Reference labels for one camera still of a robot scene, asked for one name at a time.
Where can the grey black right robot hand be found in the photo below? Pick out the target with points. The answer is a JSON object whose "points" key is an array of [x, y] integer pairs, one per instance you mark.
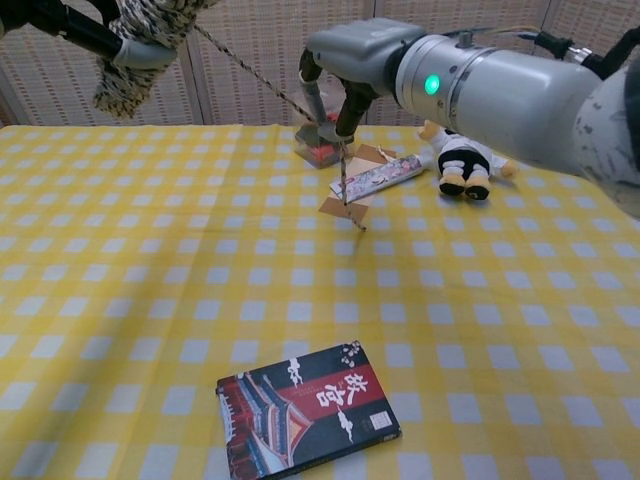
{"points": [[360, 50]]}

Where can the grey black left robot hand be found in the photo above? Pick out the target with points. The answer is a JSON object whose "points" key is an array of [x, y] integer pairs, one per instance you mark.
{"points": [[75, 25]]}

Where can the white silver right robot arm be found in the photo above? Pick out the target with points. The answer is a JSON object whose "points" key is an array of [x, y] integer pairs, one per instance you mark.
{"points": [[525, 100]]}

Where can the clear plastic box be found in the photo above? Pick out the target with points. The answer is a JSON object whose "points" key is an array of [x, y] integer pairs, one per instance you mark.
{"points": [[315, 150]]}

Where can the patterned tube package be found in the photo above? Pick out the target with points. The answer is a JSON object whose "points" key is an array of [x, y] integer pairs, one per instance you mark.
{"points": [[380, 175]]}

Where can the woven bamboo folding screen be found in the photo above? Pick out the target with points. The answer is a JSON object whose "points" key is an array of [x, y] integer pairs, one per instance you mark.
{"points": [[240, 95]]}

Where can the black white plush doll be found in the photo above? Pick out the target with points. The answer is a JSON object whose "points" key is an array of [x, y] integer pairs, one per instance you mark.
{"points": [[460, 170]]}

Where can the brown kraft paper card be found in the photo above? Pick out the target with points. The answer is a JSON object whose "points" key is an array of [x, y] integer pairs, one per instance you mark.
{"points": [[332, 207]]}

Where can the yellow white checked tablecloth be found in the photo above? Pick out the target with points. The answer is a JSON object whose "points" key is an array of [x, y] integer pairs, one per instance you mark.
{"points": [[450, 325]]}

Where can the red black hardcover book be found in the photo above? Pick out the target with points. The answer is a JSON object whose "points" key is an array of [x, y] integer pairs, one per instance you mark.
{"points": [[300, 410]]}

